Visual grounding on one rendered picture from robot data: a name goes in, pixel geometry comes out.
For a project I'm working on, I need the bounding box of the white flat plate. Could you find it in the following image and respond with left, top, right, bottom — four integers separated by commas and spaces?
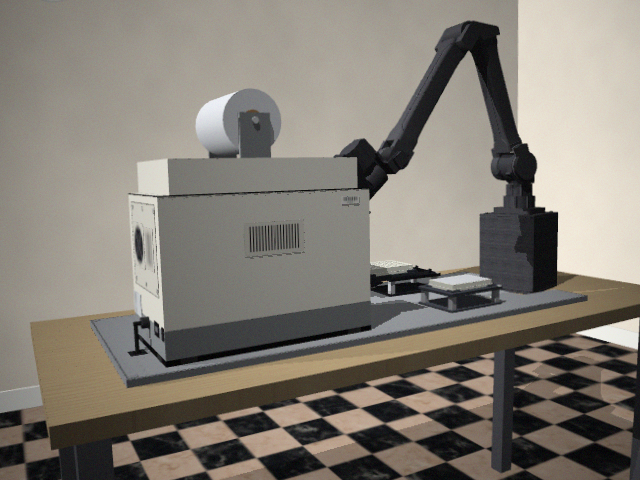
428, 275, 492, 291

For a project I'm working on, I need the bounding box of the grey cylinder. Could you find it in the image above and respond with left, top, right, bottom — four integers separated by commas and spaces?
195, 88, 281, 156

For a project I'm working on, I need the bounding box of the white well plate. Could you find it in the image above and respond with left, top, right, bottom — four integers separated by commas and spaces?
370, 260, 413, 276

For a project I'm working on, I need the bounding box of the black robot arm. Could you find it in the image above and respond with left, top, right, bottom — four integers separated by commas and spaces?
334, 21, 545, 214

